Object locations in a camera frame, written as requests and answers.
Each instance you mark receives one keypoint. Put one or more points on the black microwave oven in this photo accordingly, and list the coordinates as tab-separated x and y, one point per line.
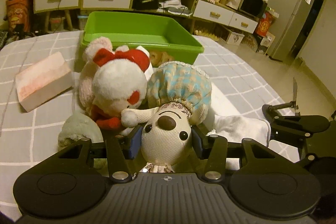
255	8

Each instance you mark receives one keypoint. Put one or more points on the grey-green soft stone plush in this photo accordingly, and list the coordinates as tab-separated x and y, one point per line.
76	127

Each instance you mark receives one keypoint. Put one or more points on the egg tray on floor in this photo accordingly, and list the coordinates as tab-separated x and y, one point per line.
205	33

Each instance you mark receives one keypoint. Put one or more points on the green plastic bin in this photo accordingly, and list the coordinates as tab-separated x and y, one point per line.
164	38

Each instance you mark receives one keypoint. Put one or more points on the mouse plush with blue bonnet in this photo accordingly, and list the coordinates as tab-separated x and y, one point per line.
178	97

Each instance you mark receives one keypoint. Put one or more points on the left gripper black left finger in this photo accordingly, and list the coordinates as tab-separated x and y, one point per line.
121	152

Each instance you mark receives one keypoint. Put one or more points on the white plush with red bow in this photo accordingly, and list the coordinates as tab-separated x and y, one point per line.
111	81

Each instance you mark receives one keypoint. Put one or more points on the white carton box on floor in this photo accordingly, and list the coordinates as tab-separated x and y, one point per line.
232	37

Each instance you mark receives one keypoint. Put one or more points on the black bag in sideboard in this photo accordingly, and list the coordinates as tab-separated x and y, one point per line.
145	4

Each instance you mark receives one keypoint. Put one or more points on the long low curved sideboard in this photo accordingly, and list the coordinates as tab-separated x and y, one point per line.
205	10

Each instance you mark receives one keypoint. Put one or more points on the white foam block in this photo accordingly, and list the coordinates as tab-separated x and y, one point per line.
43	81

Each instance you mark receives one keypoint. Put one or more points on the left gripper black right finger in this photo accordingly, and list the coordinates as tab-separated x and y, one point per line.
213	149

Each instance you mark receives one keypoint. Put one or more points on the silver refrigerator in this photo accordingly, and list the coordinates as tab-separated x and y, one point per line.
292	15

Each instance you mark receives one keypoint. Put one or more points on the white cloth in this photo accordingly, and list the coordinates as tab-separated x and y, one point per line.
224	119

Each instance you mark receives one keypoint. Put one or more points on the orange printed bag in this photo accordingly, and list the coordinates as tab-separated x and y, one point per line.
18	13

